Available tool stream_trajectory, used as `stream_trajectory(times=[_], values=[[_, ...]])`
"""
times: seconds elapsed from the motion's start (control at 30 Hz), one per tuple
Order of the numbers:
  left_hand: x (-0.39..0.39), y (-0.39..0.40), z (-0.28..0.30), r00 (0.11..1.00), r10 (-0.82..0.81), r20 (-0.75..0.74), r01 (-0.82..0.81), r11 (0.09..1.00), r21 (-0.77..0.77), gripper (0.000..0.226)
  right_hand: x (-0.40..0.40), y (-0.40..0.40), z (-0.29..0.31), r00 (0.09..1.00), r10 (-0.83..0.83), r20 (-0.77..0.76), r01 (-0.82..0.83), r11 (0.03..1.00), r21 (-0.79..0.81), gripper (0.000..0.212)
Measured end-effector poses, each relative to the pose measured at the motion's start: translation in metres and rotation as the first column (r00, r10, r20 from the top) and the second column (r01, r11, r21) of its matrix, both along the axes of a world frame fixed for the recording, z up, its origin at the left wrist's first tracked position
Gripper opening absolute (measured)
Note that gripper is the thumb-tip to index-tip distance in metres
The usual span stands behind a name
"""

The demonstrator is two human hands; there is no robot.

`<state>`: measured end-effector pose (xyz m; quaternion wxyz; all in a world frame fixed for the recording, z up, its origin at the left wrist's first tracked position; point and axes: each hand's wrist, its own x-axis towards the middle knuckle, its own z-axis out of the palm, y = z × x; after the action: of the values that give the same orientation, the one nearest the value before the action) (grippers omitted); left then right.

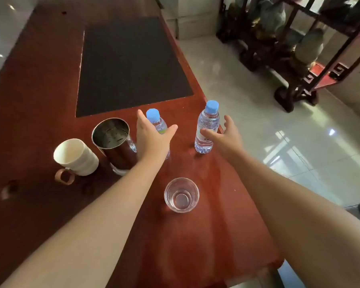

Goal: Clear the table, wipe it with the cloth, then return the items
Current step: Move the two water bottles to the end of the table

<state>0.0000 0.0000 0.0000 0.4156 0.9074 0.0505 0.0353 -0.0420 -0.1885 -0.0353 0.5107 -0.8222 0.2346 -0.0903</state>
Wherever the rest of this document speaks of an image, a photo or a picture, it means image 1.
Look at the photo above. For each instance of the grey-blue ornamental stone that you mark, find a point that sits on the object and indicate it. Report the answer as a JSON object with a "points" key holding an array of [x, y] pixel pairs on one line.
{"points": [[273, 16]]}

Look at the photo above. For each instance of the clear plastic cup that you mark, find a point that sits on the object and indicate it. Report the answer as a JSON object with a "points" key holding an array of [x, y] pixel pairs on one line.
{"points": [[181, 194]]}

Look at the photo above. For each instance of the black table mat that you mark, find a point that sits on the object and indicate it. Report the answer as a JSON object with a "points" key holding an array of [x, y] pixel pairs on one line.
{"points": [[129, 65]]}

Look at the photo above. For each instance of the red wooden table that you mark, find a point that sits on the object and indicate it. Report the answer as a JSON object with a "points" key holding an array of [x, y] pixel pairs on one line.
{"points": [[33, 86]]}

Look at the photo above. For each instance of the person's right forearm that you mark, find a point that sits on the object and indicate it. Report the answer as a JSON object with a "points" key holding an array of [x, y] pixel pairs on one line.
{"points": [[303, 224]]}

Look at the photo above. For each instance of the stainless steel cylinder container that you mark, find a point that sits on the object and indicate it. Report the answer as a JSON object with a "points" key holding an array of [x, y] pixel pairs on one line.
{"points": [[117, 152]]}

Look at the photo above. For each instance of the person's right hand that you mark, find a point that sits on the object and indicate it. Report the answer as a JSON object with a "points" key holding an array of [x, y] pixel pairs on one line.
{"points": [[229, 142]]}

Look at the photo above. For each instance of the pale green ornamental stone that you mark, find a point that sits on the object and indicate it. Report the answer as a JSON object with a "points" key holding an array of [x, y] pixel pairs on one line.
{"points": [[310, 46]]}

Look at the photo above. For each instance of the clear blue-capped water bottle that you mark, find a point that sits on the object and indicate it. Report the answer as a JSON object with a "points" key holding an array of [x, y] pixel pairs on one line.
{"points": [[208, 119], [153, 115]]}

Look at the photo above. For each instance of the person's left forearm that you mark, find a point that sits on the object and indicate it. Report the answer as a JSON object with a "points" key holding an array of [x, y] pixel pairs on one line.
{"points": [[93, 230]]}

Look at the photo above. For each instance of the person's left hand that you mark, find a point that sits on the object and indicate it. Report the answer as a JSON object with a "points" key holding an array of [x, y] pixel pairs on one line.
{"points": [[151, 143]]}

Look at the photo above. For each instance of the dark wooden display shelf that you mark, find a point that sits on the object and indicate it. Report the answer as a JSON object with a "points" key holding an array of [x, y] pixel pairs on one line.
{"points": [[283, 100]]}

